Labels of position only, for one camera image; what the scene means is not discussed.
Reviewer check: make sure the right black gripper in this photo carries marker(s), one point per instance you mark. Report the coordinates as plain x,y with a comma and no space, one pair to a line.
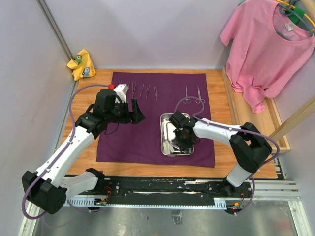
183,145

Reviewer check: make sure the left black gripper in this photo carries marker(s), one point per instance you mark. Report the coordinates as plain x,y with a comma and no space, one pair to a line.
138,116

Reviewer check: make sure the steel instrument tray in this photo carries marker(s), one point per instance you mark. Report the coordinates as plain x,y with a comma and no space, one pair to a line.
169,145

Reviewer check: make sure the purple surgical wrap cloth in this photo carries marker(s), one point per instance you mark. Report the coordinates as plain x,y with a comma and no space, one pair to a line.
141,143

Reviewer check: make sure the steel scissors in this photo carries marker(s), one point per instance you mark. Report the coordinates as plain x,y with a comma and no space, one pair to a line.
199,100
186,100

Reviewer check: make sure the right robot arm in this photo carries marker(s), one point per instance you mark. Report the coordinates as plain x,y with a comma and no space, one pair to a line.
249,146

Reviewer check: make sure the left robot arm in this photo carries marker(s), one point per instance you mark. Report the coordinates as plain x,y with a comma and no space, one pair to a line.
47,187

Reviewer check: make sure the yellow paper bag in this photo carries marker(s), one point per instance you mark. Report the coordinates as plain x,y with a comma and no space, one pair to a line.
81,65

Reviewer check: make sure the wooden tray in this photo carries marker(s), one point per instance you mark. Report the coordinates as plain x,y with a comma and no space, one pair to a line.
266,122

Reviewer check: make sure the pink t-shirt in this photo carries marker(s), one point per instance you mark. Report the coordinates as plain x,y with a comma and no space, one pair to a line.
267,50

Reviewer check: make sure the wooden beam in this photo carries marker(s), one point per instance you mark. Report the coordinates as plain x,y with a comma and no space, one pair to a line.
295,119

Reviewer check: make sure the green hanger clip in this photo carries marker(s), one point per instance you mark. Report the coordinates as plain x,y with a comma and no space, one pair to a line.
298,12

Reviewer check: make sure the grey clothes hanger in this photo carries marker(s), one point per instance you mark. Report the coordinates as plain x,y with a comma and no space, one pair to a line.
292,19

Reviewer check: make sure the yellow hoop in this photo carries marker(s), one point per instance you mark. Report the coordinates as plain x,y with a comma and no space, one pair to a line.
305,14

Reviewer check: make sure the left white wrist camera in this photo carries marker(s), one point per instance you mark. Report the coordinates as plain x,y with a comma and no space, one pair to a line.
121,91

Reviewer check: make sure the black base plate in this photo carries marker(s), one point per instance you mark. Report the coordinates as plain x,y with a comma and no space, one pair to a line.
163,192

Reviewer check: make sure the aluminium rail frame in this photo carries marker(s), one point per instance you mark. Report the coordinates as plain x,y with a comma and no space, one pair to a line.
274,209

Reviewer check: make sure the aluminium corner post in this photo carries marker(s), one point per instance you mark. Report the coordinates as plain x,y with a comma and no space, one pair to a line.
52,23

